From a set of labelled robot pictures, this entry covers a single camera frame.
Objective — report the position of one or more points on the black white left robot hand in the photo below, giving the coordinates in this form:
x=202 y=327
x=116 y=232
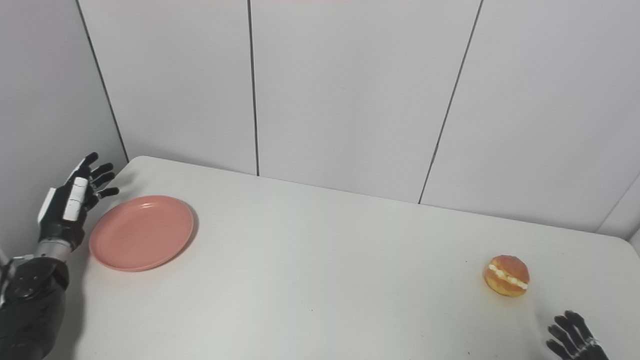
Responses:
x=60 y=220

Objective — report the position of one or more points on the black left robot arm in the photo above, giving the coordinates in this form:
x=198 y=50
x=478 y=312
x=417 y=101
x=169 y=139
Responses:
x=30 y=310

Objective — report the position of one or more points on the cream puff pastry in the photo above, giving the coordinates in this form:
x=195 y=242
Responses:
x=506 y=276

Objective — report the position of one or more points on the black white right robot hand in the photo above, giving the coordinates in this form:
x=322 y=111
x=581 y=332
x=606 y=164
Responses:
x=575 y=345

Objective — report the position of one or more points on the pink round plate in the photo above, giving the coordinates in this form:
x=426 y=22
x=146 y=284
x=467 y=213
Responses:
x=141 y=233

